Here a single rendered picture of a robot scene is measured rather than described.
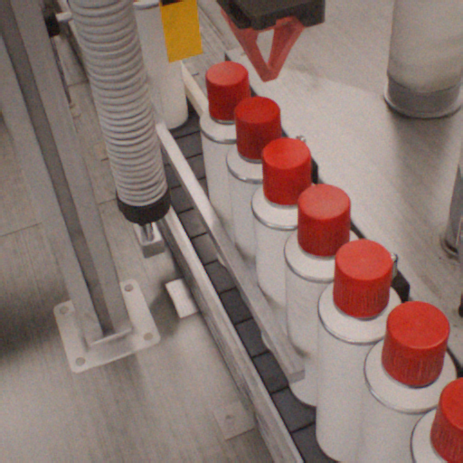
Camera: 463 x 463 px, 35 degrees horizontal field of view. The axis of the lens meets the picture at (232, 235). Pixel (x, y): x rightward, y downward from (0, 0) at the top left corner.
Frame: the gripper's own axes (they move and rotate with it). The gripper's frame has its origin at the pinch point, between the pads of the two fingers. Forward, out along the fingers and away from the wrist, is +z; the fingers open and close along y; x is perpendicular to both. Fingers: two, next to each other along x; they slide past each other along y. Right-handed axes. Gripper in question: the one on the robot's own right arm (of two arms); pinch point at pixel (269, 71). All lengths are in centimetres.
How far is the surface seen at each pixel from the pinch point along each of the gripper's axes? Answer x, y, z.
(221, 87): 7.7, -9.1, -6.7
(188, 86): 3.4, 15.6, 10.3
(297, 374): 10.2, -26.7, 5.6
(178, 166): 10.3, -2.4, 5.4
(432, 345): 6.7, -35.4, -7.0
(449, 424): 8.3, -39.4, -6.9
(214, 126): 8.5, -8.7, -3.0
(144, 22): 7.6, 13.2, -0.5
